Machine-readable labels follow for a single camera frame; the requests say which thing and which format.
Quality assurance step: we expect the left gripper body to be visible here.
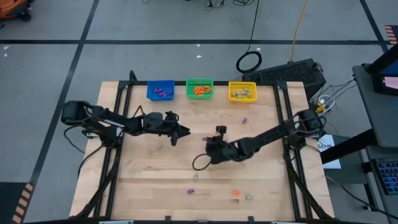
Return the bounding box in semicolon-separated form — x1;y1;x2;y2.
144;111;181;136

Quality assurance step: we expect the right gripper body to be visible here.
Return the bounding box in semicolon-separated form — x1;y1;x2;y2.
205;138;242;164

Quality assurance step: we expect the blue plastic basket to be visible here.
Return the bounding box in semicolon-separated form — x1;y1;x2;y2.
146;80;176;102

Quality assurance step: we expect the green plastic basket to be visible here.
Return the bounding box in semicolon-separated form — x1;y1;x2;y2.
185;78;215;100

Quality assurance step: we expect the yellow plastic basket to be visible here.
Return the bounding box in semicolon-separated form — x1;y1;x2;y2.
228;81;258;103

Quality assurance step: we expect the black computer tower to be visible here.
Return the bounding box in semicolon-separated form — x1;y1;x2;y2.
241;58;327;100

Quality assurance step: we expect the white paper sheet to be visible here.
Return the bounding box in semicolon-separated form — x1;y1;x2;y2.
317;134;342;170

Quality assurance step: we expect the grey side desk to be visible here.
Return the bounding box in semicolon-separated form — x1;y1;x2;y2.
320;63;398;224

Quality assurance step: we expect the backlit keyboard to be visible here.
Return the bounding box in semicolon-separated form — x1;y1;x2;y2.
371;157;398;196

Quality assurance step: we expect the dark computer monitor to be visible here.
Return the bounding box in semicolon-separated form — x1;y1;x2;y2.
368;43;398;96

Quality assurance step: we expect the orange machine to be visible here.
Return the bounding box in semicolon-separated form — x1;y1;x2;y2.
0;0;34;22

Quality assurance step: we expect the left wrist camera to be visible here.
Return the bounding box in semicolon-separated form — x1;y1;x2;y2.
164;111;180;124

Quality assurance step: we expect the coiled black cable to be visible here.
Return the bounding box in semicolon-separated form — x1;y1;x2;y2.
235;0;263;74

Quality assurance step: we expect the black floor cable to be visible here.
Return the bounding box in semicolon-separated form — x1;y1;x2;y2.
325;174;398;220

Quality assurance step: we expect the yellow hanging cable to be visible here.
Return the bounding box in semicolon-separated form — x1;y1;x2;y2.
289;0;310;62

